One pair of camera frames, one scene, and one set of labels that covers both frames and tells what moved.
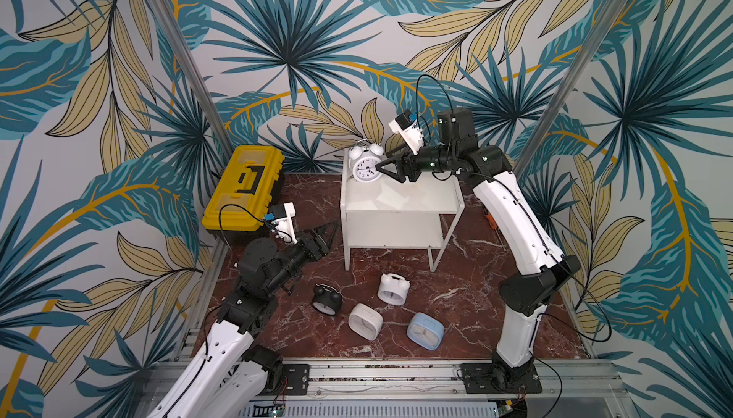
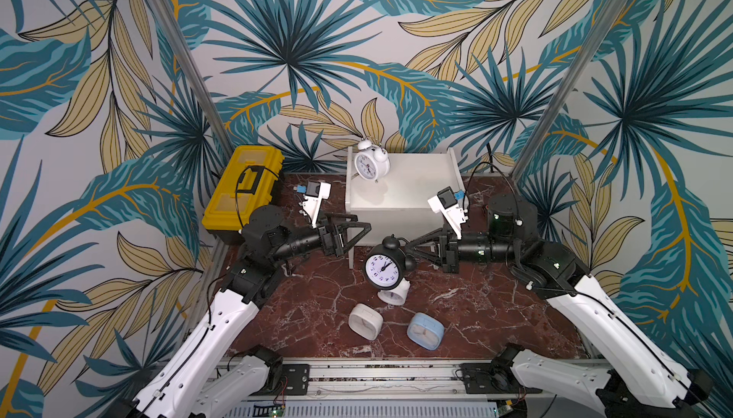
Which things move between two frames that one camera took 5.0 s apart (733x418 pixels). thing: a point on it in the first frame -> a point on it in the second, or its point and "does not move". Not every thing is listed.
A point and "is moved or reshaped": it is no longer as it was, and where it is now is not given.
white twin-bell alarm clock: [363, 162] is moved or reshaped
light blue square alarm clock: [426, 331] does not move
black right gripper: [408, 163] -> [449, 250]
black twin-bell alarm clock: [326, 301] -> [385, 265]
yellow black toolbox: [239, 207] does not move
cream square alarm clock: [366, 322] does not move
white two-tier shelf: [387, 214] does not move
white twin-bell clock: [393, 289] does not move
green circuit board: [274, 410] does not move
